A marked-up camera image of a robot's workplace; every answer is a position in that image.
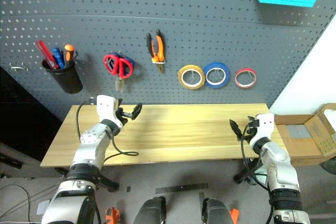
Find blue handled scissors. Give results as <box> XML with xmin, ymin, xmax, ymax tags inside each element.
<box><xmin>111</xmin><ymin>52</ymin><xmax>136</xmax><ymax>74</ymax></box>

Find black tool cup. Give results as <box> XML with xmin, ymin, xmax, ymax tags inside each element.
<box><xmin>41</xmin><ymin>57</ymin><xmax>83</xmax><ymax>94</ymax></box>

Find orange metal bracket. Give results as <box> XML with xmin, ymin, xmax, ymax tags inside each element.
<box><xmin>104</xmin><ymin>207</ymin><xmax>122</xmax><ymax>224</ymax></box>
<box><xmin>228</xmin><ymin>208</ymin><xmax>240</xmax><ymax>222</ymax></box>

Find grey robot leg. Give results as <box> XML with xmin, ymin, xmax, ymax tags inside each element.
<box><xmin>133</xmin><ymin>196</ymin><xmax>166</xmax><ymax>224</ymax></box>
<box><xmin>202</xmin><ymin>197</ymin><xmax>236</xmax><ymax>224</ymax></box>

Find yellow tape roll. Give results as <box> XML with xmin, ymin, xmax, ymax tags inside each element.
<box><xmin>177</xmin><ymin>64</ymin><xmax>206</xmax><ymax>90</ymax></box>

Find blue tape roll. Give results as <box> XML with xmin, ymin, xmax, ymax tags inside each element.
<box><xmin>203</xmin><ymin>62</ymin><xmax>232</xmax><ymax>89</ymax></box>

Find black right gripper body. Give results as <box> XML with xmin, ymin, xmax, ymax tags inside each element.
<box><xmin>244</xmin><ymin>119</ymin><xmax>260</xmax><ymax>138</ymax></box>

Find orange black pliers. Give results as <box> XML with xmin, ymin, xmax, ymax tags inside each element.
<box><xmin>146</xmin><ymin>29</ymin><xmax>166</xmax><ymax>74</ymax></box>

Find black table frame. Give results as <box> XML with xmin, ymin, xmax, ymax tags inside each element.
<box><xmin>54</xmin><ymin>158</ymin><xmax>263</xmax><ymax>193</ymax></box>

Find blue handled screwdriver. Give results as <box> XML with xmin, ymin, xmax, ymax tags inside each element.
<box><xmin>51</xmin><ymin>47</ymin><xmax>66</xmax><ymax>69</ymax></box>

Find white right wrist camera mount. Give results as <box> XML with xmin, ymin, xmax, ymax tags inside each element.
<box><xmin>249</xmin><ymin>113</ymin><xmax>275</xmax><ymax>146</ymax></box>

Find grey pegboard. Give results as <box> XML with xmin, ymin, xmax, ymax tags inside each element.
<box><xmin>0</xmin><ymin>0</ymin><xmax>336</xmax><ymax>122</ymax></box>

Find grey right robot leg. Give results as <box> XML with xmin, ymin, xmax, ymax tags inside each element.
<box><xmin>202</xmin><ymin>197</ymin><xmax>236</xmax><ymax>224</ymax></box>

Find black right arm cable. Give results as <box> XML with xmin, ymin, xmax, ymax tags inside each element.
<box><xmin>240</xmin><ymin>124</ymin><xmax>276</xmax><ymax>224</ymax></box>

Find white power adapter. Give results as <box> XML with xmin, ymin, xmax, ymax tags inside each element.
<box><xmin>36</xmin><ymin>199</ymin><xmax>50</xmax><ymax>216</ymax></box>

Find red tape roll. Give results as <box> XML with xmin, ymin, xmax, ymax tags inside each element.
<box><xmin>234</xmin><ymin>68</ymin><xmax>258</xmax><ymax>89</ymax></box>

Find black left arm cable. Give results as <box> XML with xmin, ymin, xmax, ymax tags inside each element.
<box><xmin>76</xmin><ymin>102</ymin><xmax>139</xmax><ymax>161</ymax></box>

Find brown cardboard box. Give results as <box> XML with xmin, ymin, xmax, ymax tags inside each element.
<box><xmin>272</xmin><ymin>103</ymin><xmax>336</xmax><ymax>167</ymax></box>

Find red handled screwdriver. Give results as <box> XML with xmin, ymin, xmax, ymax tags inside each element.
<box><xmin>35</xmin><ymin>40</ymin><xmax>60</xmax><ymax>70</ymax></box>

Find light wooden table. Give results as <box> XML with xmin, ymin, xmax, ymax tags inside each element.
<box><xmin>39</xmin><ymin>103</ymin><xmax>287</xmax><ymax>168</ymax></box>

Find red handled scissors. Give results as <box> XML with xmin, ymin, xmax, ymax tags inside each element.
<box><xmin>103</xmin><ymin>53</ymin><xmax>133</xmax><ymax>93</ymax></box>

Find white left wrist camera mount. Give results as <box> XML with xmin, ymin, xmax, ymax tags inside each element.
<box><xmin>96</xmin><ymin>94</ymin><xmax>124</xmax><ymax>127</ymax></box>

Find silver long peg hook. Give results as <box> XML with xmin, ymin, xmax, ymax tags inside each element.
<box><xmin>9</xmin><ymin>62</ymin><xmax>29</xmax><ymax>72</ymax></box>

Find grey left robot leg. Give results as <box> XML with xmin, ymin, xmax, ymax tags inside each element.
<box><xmin>133</xmin><ymin>196</ymin><xmax>166</xmax><ymax>224</ymax></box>

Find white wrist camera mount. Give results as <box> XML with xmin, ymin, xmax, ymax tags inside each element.
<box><xmin>249</xmin><ymin>113</ymin><xmax>275</xmax><ymax>146</ymax></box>
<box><xmin>96</xmin><ymin>94</ymin><xmax>124</xmax><ymax>127</ymax></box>

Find orange black screwdriver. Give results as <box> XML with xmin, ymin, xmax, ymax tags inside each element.
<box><xmin>62</xmin><ymin>44</ymin><xmax>76</xmax><ymax>69</ymax></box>

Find black flat metal bar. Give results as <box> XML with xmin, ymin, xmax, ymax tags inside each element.
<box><xmin>154</xmin><ymin>183</ymin><xmax>208</xmax><ymax>195</ymax></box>

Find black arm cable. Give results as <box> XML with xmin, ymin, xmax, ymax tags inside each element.
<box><xmin>240</xmin><ymin>124</ymin><xmax>276</xmax><ymax>224</ymax></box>
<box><xmin>76</xmin><ymin>102</ymin><xmax>139</xmax><ymax>161</ymax></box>

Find black cabinet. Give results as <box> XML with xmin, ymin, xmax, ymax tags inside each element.
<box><xmin>0</xmin><ymin>66</ymin><xmax>64</xmax><ymax>162</ymax></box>

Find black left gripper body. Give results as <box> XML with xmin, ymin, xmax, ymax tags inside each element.
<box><xmin>114</xmin><ymin>98</ymin><xmax>127</xmax><ymax>129</ymax></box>

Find dark floor cable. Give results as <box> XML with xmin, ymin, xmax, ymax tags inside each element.
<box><xmin>0</xmin><ymin>184</ymin><xmax>32</xmax><ymax>222</ymax></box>

